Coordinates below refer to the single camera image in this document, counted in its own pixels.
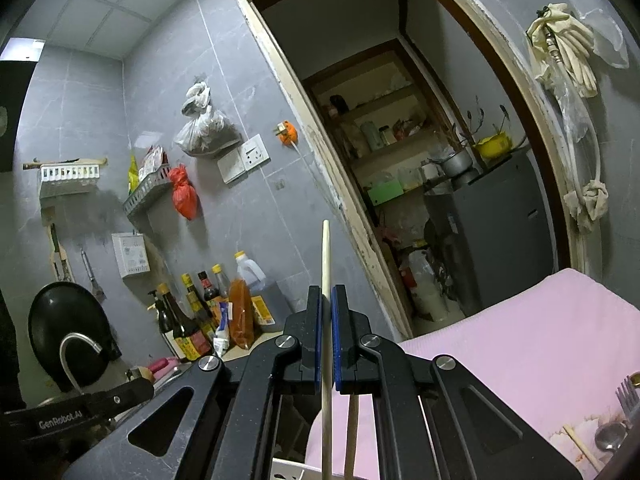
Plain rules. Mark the white wall socket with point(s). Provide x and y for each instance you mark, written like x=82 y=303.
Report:
x=245 y=157

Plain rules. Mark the metal wall shelf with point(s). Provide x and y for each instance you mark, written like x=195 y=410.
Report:
x=145 y=195

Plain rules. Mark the worn door frame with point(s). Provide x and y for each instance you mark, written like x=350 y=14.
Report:
x=320 y=160

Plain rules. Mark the large metal spoon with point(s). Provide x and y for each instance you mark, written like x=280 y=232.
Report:
x=610 y=435

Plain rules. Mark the clear bag with dark contents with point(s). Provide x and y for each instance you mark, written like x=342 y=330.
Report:
x=207 y=135

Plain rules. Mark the yellow bowl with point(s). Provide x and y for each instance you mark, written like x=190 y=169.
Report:
x=495 y=146

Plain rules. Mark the ceiling light panel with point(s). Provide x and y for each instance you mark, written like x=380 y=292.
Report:
x=22 y=50

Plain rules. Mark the hanging wooden board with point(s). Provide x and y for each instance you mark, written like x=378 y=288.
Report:
x=59 y=260

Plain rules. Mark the white plastic basket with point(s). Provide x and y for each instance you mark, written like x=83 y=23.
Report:
x=70 y=172

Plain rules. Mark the knotted cream rag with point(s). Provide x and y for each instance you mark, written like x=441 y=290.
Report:
x=587 y=205

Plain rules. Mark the dark sauce bottle yellow cap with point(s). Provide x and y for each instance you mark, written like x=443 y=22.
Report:
x=195 y=305

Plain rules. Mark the orange sauce pouch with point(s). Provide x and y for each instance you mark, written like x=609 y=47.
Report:
x=241 y=315

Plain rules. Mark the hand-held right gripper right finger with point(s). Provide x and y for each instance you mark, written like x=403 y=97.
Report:
x=400 y=410

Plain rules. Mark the green box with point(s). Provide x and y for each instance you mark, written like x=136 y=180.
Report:
x=385 y=192

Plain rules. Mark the red seasoning packets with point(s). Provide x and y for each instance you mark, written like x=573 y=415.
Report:
x=152 y=162

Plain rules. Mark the hanging metal peeler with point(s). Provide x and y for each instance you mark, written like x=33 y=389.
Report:
x=90 y=275

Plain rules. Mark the white plastic utensil holder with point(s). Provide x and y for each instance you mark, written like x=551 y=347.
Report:
x=292 y=471

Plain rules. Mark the red plastic bag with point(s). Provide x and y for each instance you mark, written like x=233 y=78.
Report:
x=184 y=195

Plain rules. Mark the white plastic container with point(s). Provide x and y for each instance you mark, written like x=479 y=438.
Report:
x=430 y=290

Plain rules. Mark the metal faucet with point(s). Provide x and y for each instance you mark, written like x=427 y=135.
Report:
x=80 y=336

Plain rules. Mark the metal fork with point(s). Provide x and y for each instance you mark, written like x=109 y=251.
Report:
x=629 y=395

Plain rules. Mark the dark sauce bottle yellow label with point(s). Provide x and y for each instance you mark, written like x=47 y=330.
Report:
x=182 y=330

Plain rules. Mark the clear crumpled plastic bag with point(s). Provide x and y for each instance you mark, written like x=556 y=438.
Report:
x=570 y=110

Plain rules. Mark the black wok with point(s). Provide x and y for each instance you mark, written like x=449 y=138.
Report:
x=55 y=320

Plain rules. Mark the dark sauce bottle red cap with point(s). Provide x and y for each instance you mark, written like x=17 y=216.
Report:
x=207 y=290

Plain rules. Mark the wooden shelf unit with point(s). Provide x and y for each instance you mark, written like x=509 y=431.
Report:
x=380 y=97

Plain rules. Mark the white wall box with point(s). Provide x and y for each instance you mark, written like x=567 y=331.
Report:
x=130 y=255

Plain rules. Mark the wooden stick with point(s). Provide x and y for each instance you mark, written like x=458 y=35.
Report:
x=65 y=164

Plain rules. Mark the yellow scrubber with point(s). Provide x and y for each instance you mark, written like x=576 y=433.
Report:
x=142 y=372

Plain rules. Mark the beige kitchen counter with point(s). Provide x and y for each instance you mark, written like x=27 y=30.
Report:
x=260 y=341

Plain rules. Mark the orange plug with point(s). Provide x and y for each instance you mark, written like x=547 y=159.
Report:
x=289 y=134

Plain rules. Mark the black range hood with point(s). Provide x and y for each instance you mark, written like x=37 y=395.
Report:
x=10 y=110

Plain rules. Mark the small clear plastic bag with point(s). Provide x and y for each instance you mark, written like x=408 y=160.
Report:
x=196 y=97

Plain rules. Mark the cream rubber gloves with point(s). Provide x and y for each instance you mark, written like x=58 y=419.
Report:
x=575 y=45

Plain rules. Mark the white blue tube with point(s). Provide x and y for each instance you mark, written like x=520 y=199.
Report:
x=222 y=332

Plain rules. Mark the pink tablecloth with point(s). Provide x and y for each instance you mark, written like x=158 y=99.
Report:
x=500 y=340

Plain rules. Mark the pink sponge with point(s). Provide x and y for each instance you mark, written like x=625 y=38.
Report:
x=165 y=365

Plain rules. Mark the yellow-green seasoning packet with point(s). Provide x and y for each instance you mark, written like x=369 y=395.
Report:
x=133 y=175

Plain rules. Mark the metal pot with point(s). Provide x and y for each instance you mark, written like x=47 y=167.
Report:
x=457 y=162

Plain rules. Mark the white hanging plastic bag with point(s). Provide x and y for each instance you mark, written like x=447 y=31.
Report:
x=607 y=40

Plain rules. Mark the grey cabinet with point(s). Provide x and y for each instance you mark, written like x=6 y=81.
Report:
x=490 y=230

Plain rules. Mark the dark pump bottle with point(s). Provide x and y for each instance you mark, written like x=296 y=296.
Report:
x=162 y=317

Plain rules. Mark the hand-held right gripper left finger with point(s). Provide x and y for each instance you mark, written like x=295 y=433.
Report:
x=250 y=410

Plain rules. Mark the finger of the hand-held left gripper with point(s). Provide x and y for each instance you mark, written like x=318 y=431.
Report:
x=122 y=395

